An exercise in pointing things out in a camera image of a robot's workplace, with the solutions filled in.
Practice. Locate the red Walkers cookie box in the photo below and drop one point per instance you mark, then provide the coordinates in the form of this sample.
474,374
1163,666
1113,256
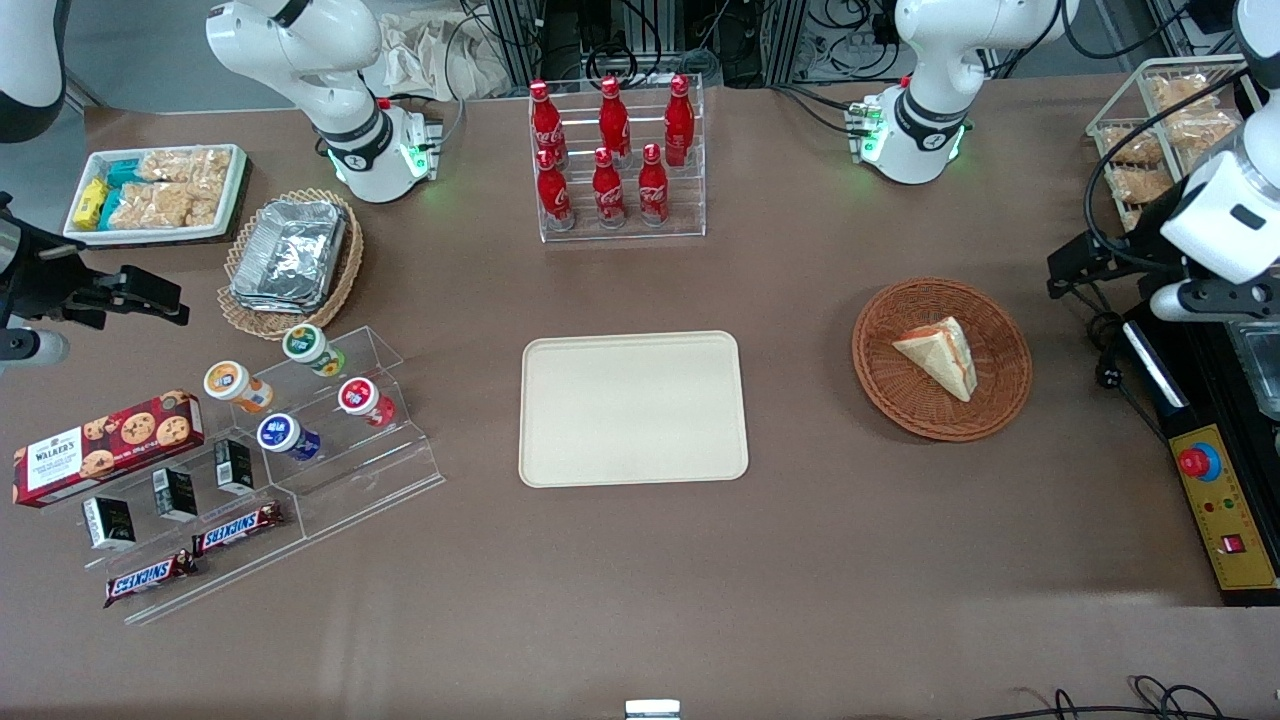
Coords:
105,447

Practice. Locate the orange lid yogurt cup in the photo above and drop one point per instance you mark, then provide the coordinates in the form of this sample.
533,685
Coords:
232,383

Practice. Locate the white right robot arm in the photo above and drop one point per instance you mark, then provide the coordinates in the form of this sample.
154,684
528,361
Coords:
310,60

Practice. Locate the blue lid yogurt cup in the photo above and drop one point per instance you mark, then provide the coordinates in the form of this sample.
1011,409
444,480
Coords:
283,435

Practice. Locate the clear plastic container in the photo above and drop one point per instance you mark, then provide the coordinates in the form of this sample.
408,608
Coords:
1262,365

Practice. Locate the clear cracker bag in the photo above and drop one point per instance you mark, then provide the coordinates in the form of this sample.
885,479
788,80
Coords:
1200,130
1130,145
1140,185
1185,90

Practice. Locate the black control box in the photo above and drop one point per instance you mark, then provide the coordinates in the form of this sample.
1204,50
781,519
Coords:
1205,380

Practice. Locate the light oval wicker basket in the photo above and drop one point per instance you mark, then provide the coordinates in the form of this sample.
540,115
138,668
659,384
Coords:
345,270

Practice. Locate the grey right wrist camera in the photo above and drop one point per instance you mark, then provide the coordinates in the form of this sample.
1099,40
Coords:
35,348

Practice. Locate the beige plastic tray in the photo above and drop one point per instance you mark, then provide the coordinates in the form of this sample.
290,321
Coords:
633,408

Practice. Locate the yellow emergency stop panel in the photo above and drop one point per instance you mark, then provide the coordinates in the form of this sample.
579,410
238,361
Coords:
1225,510

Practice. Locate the red lid yogurt cup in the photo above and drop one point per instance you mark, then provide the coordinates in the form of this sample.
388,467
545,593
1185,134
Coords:
362,398

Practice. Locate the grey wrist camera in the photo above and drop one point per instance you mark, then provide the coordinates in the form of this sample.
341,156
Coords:
35,348
1200,298

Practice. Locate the small black carton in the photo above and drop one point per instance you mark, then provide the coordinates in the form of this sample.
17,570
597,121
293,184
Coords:
235,466
108,522
175,493

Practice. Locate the clear rice cracker pack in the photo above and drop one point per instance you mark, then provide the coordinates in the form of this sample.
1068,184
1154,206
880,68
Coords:
205,203
150,205
185,165

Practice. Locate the crumpled white plastic bag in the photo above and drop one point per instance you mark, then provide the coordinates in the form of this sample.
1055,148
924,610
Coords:
430,55

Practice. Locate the Snickers chocolate bar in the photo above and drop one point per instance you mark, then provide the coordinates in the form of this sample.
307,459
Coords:
150,578
238,528

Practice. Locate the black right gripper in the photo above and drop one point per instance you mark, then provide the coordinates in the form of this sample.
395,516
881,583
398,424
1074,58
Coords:
40,277

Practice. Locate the clear acrylic step display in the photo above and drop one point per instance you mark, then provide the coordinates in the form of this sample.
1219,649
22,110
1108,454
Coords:
370,480

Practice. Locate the stack of foil trays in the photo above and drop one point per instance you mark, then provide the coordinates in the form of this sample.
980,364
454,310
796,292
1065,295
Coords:
290,255

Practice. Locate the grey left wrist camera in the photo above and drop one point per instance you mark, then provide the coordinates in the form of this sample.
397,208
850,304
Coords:
1200,298

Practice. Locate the brown round wicker basket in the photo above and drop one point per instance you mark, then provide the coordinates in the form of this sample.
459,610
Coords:
900,390

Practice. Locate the clear acrylic bottle rack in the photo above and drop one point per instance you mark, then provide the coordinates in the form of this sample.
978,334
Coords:
625,225

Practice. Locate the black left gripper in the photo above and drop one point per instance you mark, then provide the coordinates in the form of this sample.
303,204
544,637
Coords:
1137,243

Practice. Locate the white rectangular snack tray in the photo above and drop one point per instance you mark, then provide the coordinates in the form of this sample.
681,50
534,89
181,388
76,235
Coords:
235,185

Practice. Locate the triangle sandwich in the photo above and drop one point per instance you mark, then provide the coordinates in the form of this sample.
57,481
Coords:
940,352

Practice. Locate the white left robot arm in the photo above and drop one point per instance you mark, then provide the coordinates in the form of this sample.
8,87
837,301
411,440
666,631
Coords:
930,60

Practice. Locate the yellow snack pack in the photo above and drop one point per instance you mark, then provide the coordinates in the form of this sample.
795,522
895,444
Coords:
90,205

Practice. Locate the red cola bottle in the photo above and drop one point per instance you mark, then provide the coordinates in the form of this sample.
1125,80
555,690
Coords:
607,192
545,125
679,120
652,188
613,120
554,195

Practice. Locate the teal snack pack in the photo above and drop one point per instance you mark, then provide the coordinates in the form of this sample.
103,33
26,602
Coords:
110,208
123,172

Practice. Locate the green lid yogurt cup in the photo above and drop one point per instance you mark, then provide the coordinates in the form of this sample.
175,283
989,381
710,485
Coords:
308,347

